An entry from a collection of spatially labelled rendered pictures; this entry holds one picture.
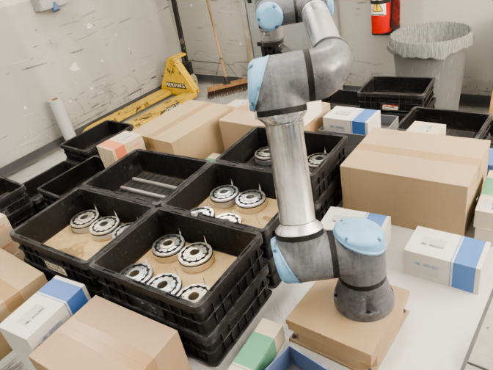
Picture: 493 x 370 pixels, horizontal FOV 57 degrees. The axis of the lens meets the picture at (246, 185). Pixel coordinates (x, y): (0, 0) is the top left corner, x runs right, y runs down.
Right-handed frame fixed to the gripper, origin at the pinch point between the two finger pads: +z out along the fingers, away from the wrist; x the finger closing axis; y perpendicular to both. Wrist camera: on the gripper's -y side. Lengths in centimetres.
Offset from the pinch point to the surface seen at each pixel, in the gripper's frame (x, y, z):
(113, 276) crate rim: 78, 7, 18
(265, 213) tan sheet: 26.9, -4.9, 28.4
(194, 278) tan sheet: 61, -4, 28
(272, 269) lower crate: 44, -18, 34
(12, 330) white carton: 101, 21, 23
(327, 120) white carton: -32.5, 4.2, 23.0
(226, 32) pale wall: -256, 251, 51
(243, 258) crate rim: 56, -20, 19
